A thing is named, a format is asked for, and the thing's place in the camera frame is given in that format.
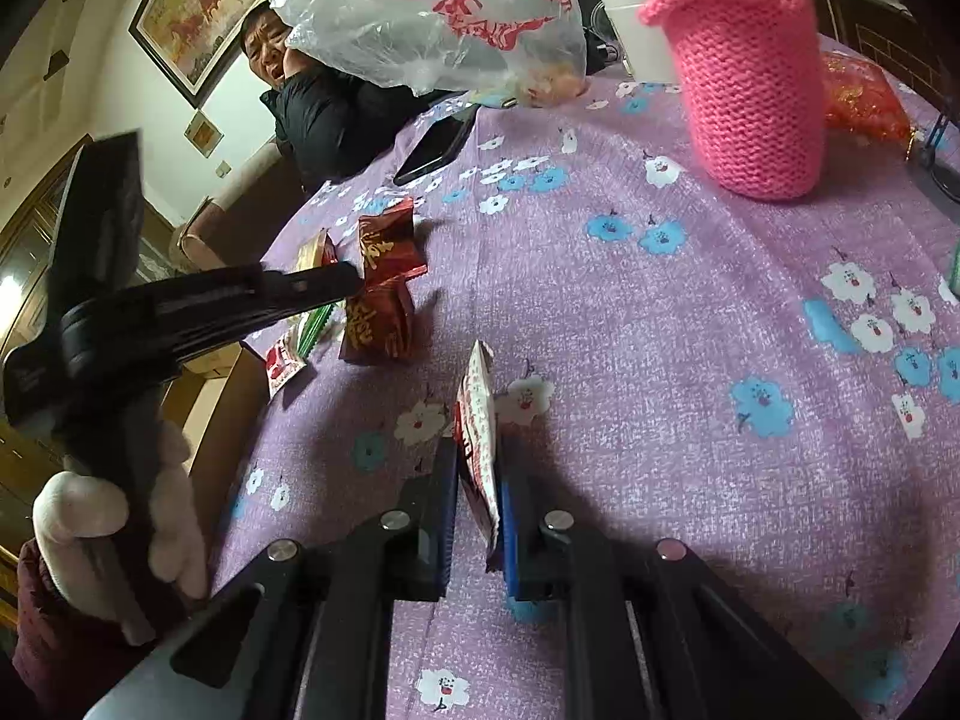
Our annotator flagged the yellow green snack packet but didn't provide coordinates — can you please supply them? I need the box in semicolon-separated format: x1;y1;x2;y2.
295;229;340;272

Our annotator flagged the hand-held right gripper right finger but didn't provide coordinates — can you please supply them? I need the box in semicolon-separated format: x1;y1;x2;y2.
498;447;863;720

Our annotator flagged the red shiny wrapper bag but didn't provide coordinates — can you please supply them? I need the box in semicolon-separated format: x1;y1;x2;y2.
819;51;914;145

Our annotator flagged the pink knitted sleeve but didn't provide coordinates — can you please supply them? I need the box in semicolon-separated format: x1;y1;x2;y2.
637;0;827;202

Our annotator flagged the person's left forearm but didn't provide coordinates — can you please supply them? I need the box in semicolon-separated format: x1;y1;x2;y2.
11;538;162;720

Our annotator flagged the white plastic bag red print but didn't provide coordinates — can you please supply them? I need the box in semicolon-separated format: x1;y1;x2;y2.
268;0;590;110

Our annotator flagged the large framed wall painting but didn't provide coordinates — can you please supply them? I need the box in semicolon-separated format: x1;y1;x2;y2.
127;0;301;110

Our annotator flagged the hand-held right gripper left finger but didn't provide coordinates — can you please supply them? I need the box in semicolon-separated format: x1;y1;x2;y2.
169;435;460;720

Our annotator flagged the small framed wall picture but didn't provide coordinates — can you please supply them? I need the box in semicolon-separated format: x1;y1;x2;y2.
183;109;225;159

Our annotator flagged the red and white snack packet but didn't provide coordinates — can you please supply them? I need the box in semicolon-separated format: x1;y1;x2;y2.
453;340;502;572

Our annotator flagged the purple floral tablecloth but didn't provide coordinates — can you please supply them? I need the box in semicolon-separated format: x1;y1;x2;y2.
191;34;960;720

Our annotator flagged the white plastic container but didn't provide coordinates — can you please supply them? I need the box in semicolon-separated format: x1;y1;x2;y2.
596;0;682;85

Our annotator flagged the person's left hand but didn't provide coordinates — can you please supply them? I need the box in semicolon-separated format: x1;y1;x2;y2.
31;418;211;647

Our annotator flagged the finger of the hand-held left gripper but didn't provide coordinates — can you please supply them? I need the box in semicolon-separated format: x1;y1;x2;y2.
146;261;364;380

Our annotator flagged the dark red snack packet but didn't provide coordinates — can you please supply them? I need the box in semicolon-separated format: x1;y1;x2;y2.
357;197;428;282
337;275;418;362

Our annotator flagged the black smartphone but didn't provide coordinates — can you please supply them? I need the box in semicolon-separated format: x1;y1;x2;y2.
392;103;479;187

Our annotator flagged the black stand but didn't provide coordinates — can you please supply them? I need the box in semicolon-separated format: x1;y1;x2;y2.
902;109;960;224

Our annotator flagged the small white red snack packet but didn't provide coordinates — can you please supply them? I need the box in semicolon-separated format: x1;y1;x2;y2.
264;328;309;392

